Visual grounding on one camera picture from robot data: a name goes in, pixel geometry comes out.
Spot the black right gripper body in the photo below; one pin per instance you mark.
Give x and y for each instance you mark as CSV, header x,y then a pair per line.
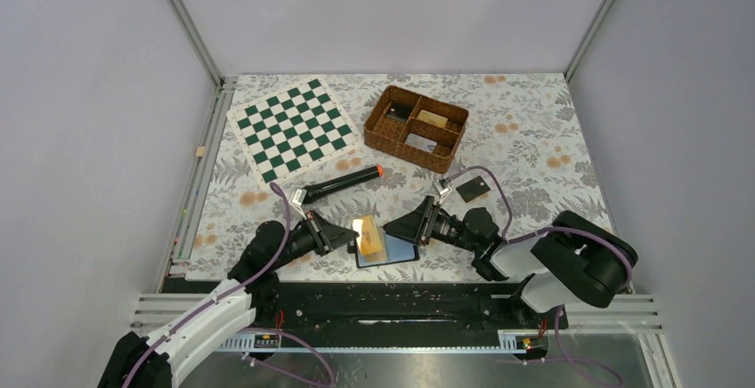
x,y
434,224

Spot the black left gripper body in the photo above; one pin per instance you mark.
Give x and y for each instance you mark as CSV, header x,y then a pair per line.
x,y
311,236

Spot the black VIP card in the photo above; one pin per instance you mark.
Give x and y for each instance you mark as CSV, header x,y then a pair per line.
x,y
473,189

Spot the gold VIP card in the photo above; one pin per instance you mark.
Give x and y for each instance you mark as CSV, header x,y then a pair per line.
x,y
369,241

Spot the black leather card holder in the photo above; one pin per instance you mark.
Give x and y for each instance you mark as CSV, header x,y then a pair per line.
x,y
390,250

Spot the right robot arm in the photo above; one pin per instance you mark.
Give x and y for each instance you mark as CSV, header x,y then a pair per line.
x,y
570,261

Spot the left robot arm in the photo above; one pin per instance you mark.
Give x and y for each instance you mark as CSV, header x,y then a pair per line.
x,y
167,355

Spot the white card in basket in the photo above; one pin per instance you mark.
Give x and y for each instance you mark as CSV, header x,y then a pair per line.
x,y
420,142

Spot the tan card in basket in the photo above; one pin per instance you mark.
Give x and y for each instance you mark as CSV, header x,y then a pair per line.
x,y
432,118

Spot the black flashlight orange tip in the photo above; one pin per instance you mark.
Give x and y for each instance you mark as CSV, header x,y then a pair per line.
x,y
316,191

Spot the floral table mat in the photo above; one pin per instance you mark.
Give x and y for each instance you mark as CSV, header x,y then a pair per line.
x,y
522,136

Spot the green white chessboard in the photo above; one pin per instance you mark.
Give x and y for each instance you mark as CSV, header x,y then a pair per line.
x,y
293,130

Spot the brown wicker divided basket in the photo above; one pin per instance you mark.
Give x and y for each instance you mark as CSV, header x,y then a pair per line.
x,y
388,135

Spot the black item in basket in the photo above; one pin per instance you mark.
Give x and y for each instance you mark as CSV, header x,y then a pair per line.
x,y
398,111

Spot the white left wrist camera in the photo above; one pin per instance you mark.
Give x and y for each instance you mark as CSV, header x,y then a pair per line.
x,y
298,197

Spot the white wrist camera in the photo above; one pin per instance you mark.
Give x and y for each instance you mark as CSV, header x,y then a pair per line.
x,y
298,197
442,189

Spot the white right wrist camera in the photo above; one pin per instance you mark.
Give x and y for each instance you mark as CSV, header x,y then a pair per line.
x,y
442,189

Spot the aluminium slotted rail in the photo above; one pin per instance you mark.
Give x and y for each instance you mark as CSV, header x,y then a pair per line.
x,y
631,315

